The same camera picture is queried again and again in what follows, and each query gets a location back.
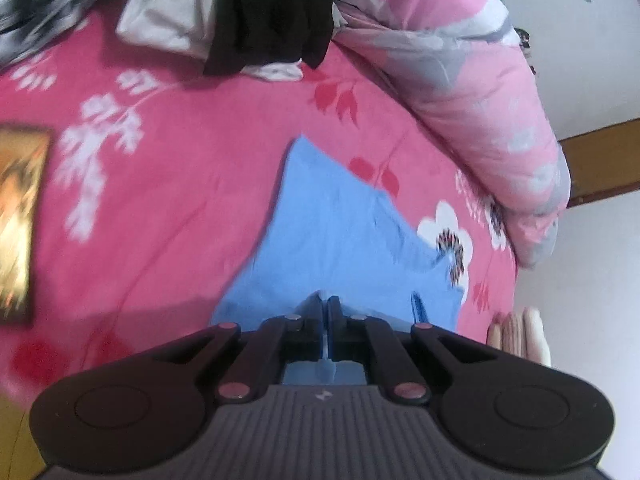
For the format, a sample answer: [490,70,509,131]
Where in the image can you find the light blue t-shirt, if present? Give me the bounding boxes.
[212,136,463,332]

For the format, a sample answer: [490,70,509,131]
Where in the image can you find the person's right hand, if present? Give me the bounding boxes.
[486,308,552,367]

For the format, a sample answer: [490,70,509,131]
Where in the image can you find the pink floral bed sheet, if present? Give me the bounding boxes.
[1,1,516,404]

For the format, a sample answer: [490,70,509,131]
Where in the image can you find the pink grey floral quilt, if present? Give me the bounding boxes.
[336,0,570,268]

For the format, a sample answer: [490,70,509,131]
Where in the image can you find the orange picture book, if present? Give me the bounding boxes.
[1,124,51,326]

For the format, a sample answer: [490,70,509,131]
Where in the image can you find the black garment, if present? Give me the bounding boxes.
[204,0,334,76]

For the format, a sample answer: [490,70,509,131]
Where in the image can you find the white garment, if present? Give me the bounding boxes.
[115,0,305,84]

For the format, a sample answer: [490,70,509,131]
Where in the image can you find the black white patterned cloth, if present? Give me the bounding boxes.
[1,0,98,68]

